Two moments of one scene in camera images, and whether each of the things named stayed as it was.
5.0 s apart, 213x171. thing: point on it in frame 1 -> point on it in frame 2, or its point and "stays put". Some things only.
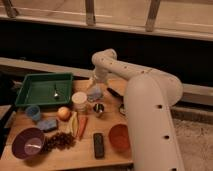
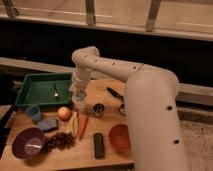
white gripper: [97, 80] -> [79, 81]
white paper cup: [79, 100] stays put
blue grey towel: [97, 95] -> [81, 96]
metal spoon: [56, 94] stays put
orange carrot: [82, 126] stays put
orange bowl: [119, 137] stays put
